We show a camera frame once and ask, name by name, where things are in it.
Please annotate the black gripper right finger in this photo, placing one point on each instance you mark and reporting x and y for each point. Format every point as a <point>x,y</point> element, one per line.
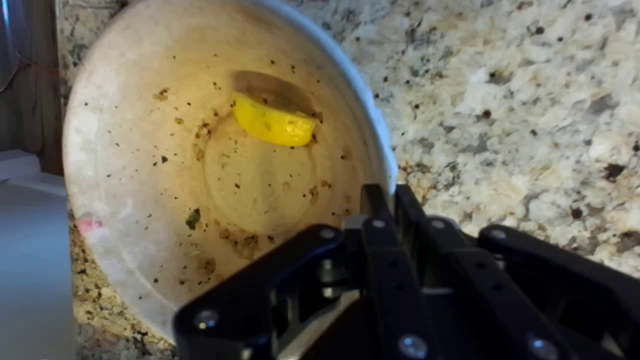
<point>522,296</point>

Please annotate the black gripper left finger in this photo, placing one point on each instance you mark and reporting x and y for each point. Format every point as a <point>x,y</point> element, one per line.
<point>349,292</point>

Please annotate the beige ceramic bowl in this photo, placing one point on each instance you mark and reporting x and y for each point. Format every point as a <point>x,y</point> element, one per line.
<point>168,192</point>

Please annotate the yellow lemon wedge in bowl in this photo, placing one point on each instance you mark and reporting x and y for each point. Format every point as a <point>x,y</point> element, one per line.
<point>273,124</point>

